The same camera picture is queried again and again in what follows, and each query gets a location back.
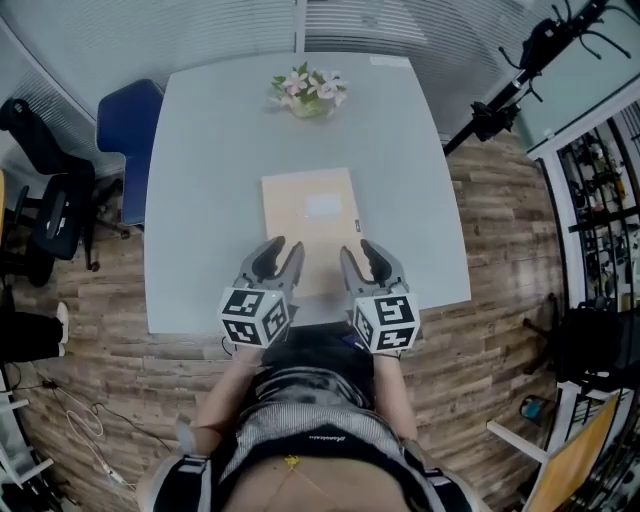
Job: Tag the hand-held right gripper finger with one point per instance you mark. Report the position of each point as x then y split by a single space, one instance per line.
382 262
352 272

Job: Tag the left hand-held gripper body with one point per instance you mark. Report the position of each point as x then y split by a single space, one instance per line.
252 315

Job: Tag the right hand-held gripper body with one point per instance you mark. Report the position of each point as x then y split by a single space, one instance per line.
387 322

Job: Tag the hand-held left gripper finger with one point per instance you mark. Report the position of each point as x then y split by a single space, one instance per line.
295 265
262 257

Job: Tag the tan paper folder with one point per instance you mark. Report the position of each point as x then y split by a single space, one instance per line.
310 210

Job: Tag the person's left forearm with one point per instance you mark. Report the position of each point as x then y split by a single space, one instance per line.
225 395

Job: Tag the person's right forearm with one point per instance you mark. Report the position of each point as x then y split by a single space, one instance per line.
395 395

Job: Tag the person's grey black clothing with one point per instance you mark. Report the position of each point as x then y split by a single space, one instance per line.
310 430

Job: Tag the teal round object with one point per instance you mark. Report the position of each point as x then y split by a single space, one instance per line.
531 409

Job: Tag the pink flower pot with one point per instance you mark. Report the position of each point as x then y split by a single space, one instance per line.
310 90

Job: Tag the blue chair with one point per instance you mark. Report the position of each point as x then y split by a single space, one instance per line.
127 145

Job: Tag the white table label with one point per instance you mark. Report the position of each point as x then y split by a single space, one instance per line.
389 61

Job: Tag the black swivel chair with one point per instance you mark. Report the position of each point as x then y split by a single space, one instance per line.
595 340

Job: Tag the black office chair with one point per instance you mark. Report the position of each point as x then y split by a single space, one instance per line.
55 200

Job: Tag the black metal shelf rack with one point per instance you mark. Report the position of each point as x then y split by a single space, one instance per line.
600 210

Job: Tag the black tripod stand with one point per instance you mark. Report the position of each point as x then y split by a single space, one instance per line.
520 80

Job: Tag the orange board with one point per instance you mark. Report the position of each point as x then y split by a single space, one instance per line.
575 455

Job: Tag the white metal frame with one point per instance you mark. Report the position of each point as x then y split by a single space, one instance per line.
550 440

